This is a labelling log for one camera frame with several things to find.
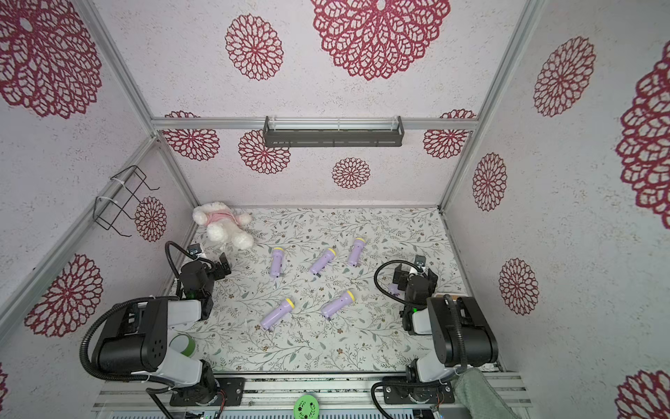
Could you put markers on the black wall shelf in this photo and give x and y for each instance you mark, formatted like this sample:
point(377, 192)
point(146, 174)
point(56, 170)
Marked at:
point(341, 135)

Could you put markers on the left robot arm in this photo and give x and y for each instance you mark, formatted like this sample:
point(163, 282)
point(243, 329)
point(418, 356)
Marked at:
point(131, 341)

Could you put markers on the green tape roll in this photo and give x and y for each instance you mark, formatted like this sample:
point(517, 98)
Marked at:
point(183, 344)

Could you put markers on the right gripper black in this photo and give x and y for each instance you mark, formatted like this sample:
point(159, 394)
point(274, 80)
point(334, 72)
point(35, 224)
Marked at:
point(404, 280)

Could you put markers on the green cloth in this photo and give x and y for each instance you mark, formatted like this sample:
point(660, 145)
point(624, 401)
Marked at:
point(474, 392)

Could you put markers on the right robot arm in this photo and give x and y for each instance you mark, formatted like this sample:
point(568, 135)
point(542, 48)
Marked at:
point(462, 338)

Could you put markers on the purple flashlight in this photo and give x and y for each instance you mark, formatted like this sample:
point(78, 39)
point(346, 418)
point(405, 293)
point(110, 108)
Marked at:
point(357, 247)
point(277, 314)
point(277, 260)
point(330, 309)
point(320, 264)

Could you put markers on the black wire wall rack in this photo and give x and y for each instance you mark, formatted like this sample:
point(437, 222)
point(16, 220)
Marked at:
point(108, 210)

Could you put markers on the white plush toy pink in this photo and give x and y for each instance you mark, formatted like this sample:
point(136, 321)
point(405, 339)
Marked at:
point(223, 225)

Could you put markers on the green round disc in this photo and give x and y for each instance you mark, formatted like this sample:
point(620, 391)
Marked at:
point(306, 407)

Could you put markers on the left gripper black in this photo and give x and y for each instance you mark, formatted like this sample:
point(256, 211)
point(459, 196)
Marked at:
point(210, 271)

